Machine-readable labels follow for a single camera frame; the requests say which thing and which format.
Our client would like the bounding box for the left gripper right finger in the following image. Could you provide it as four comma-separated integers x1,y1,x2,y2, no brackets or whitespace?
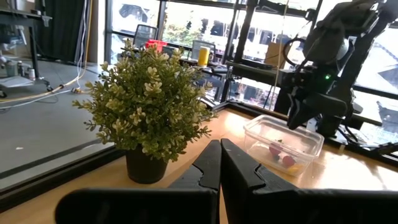
220,138,398,224

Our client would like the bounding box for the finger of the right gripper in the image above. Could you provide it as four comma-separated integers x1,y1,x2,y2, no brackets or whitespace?
286,93,313,131

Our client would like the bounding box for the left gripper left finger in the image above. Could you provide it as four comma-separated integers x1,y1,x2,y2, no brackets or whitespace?
54,139,223,224

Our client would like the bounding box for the clear plastic tupperware container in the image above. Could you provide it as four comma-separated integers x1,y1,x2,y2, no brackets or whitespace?
243,114,325,179

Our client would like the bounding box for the red toy berry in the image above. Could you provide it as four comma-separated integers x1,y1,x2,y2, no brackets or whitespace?
268,142,283,157

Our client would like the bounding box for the red toy tomato with stem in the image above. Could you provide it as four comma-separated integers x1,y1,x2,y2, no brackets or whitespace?
281,154,296,169

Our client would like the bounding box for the cardboard box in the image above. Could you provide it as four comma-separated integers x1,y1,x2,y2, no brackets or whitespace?
264,41,292,68

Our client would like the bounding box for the green plant in black pot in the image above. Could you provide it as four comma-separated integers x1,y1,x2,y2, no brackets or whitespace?
72,39,217,185

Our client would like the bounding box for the yellow cylinder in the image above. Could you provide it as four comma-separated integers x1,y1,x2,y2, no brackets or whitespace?
197,45,211,67

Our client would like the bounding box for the grey monitor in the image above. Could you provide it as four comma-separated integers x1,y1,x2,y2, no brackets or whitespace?
190,39,216,62

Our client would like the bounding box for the red bin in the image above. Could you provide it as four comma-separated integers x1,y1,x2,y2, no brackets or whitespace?
145,39,168,53

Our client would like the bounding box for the grey office chair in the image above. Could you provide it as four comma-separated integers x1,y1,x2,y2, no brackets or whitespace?
132,24,159,48

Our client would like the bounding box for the dark curtain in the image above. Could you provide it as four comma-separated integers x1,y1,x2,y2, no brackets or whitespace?
34,0,90,63

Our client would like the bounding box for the dark desk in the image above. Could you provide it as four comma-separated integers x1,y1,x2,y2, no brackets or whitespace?
0,7,53,90

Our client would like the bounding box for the black frame post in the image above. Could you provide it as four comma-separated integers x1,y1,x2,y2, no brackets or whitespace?
233,0,259,65

